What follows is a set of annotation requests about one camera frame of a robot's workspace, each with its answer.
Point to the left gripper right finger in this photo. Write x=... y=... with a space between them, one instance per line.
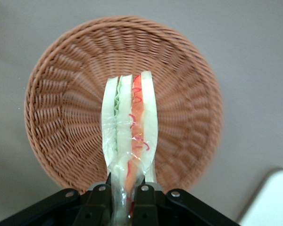
x=179 y=209

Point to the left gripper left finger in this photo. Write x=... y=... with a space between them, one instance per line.
x=61 y=209

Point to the triangle sandwich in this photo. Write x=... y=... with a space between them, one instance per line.
x=122 y=113

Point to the cream plastic tray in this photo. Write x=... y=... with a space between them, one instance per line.
x=273 y=200

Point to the brown wicker basket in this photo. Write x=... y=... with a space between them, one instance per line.
x=61 y=106

